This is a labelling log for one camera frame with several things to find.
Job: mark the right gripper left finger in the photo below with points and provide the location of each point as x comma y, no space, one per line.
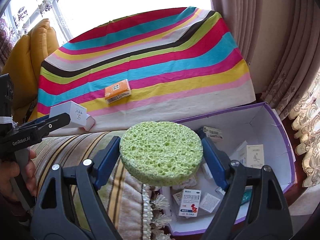
54,214

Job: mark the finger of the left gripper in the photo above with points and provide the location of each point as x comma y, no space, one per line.
47,124
41,119

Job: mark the white saxophone cube box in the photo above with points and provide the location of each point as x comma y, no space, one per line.
209,202

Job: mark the grey plain box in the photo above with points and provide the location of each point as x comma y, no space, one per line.
76,112

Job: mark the blue white medicine box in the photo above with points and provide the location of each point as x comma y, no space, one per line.
190,201

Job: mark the cream herbal tall box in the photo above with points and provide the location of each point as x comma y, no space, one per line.
253,156

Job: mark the orange tissue pack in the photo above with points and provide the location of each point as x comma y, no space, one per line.
117,91

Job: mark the white barcode medicine box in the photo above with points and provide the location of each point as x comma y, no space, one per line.
213,132

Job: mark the green round sponge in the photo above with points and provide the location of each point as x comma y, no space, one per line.
161,153

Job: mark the teal white small box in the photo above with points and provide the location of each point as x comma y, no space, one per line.
246,196

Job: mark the red QR code box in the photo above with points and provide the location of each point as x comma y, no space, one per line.
90,122

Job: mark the plain white cube box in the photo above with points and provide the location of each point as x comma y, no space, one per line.
235,155

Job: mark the person's left hand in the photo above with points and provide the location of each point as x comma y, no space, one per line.
11,170

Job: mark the yellow leather armchair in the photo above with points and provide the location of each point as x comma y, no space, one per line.
23,66

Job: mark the striped plush cushion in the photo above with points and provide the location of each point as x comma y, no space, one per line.
133,207

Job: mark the purple open cardboard box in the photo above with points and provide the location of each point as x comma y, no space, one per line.
266,215

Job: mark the white lace curtain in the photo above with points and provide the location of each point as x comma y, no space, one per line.
306,116

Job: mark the rainbow striped cloth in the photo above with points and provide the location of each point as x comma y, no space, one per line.
179,62

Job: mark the beige patterned curtain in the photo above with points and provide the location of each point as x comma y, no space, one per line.
279,39

